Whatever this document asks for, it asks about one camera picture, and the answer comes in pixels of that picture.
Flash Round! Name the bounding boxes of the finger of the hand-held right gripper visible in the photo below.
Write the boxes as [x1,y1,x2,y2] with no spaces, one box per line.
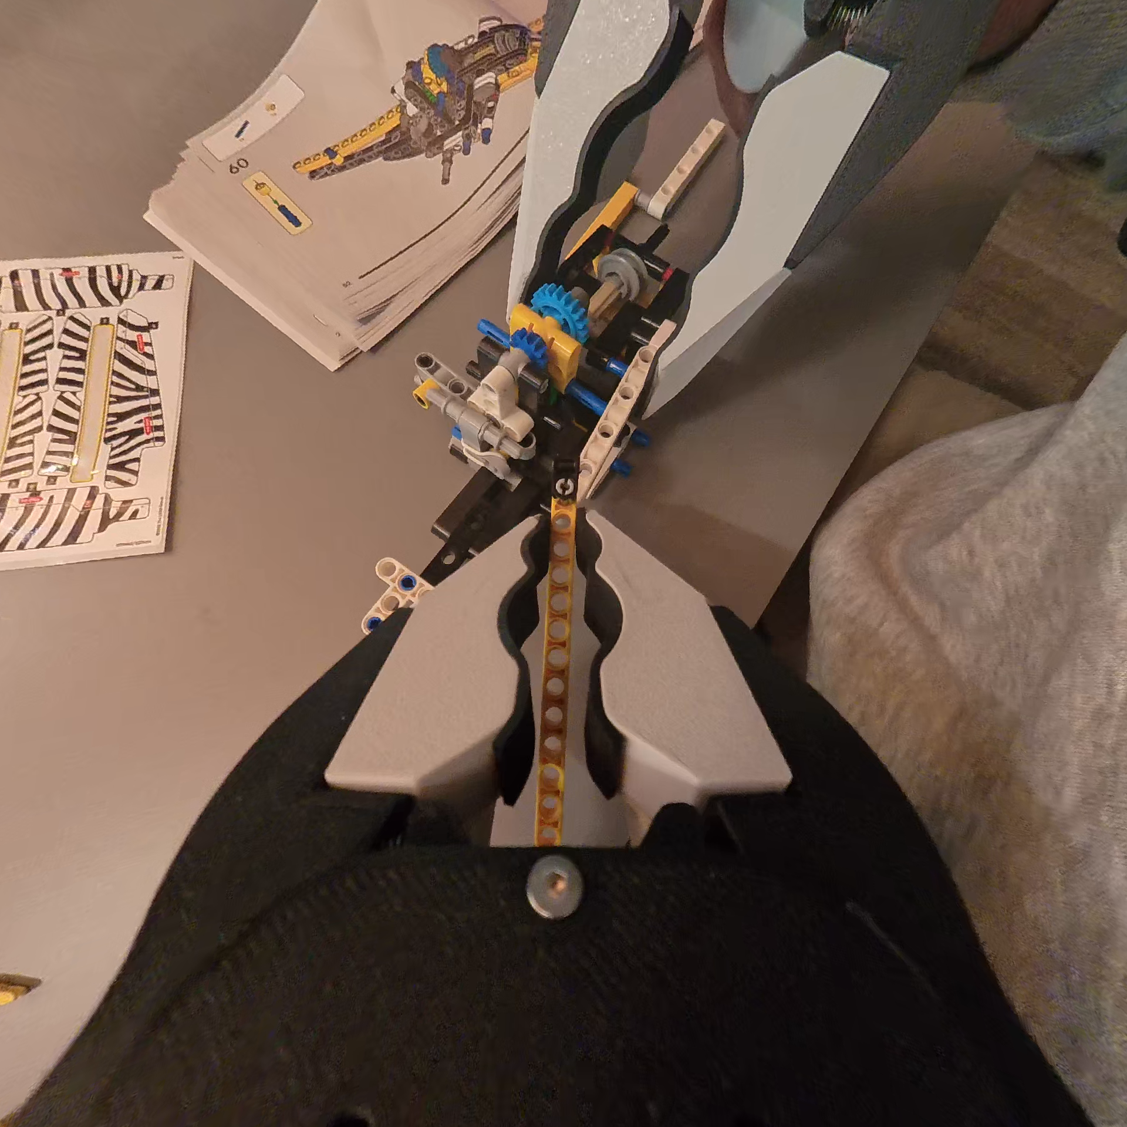
[508,0,696,310]
[645,49,892,417]

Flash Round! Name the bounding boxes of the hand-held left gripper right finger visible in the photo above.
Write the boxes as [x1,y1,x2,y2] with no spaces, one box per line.
[573,511,794,846]

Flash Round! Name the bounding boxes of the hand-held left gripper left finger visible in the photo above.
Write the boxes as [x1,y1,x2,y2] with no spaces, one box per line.
[323,515,551,848]

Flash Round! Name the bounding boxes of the lego gearbox model assembly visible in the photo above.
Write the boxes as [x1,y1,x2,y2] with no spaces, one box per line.
[361,224,681,848]

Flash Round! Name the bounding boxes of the yellow lego beam white connector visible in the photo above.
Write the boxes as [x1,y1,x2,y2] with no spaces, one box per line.
[607,118,727,235]

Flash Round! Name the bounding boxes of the lego instruction booklet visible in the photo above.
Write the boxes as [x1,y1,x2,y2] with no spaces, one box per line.
[143,0,551,373]

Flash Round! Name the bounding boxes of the person's right hand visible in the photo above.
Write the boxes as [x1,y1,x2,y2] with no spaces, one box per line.
[703,0,751,118]

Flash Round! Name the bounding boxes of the zebra striped sticker sheet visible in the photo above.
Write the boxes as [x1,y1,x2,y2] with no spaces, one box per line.
[0,253,193,571]

